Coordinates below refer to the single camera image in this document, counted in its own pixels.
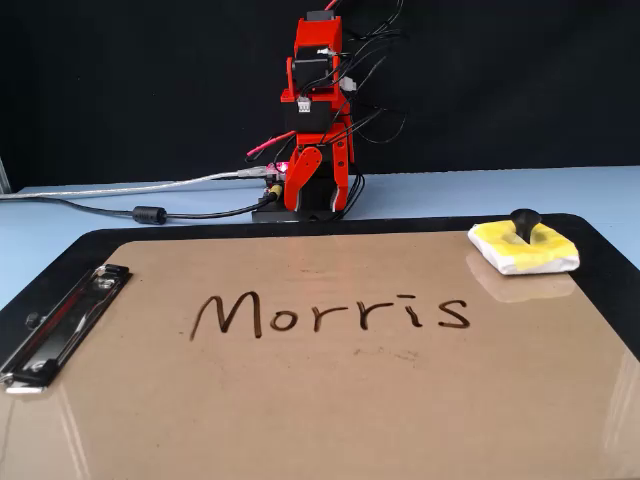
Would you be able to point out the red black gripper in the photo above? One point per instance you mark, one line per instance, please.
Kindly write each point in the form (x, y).
(307, 122)

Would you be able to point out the yellow sponge with black knob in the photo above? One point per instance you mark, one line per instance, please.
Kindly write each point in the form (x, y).
(545, 250)

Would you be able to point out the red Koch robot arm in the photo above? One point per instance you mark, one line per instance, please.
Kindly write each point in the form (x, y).
(317, 35)

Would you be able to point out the black robot base with board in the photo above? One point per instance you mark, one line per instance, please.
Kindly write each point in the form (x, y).
(280, 214)

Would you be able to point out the brown clipboard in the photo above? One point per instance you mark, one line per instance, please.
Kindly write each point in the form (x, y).
(325, 400)

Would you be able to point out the silver metal clipboard clip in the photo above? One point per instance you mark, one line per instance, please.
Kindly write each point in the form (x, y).
(65, 325)

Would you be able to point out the grey metal bar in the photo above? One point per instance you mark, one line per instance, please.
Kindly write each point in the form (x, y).
(4, 175)

